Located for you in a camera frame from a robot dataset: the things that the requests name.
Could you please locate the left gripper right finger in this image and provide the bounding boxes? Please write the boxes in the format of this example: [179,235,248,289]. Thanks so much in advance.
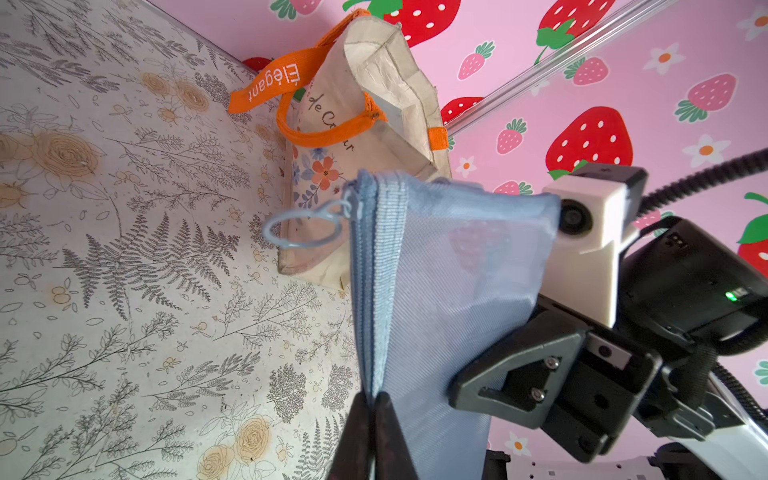
[373,392,418,480]

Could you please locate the grey mesh pouch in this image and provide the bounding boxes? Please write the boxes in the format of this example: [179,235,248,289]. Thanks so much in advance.
[262,169,563,480]

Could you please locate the beige canvas bag orange handles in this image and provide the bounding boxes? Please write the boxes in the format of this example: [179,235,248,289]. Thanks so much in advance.
[228,9,450,289]

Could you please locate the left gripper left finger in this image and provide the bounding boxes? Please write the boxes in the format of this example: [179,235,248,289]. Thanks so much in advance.
[327,392,374,480]

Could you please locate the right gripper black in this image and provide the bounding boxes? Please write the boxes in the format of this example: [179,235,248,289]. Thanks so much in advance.
[449,216,767,463]

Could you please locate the right frame post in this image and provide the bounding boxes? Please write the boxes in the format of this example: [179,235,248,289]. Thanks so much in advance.
[447,0,675,136]

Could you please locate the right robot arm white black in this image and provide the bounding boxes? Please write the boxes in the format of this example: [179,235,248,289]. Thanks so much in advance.
[449,150,767,479]

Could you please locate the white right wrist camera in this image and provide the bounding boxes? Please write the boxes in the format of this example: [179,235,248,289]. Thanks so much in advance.
[540,164,648,328]

